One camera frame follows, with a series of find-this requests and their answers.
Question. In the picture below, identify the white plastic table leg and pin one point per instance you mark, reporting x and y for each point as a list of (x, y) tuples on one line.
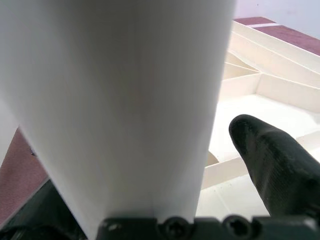
[(112, 100)]

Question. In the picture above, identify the mauve tablecloth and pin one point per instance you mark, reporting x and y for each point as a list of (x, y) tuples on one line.
[(287, 35)]

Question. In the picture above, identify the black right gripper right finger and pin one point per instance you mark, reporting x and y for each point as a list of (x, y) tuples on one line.
[(280, 170)]

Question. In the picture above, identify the white plastic children table top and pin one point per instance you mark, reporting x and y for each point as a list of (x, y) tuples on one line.
[(262, 105)]

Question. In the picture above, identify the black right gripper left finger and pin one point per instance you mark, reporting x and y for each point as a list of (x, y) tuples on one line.
[(37, 220)]

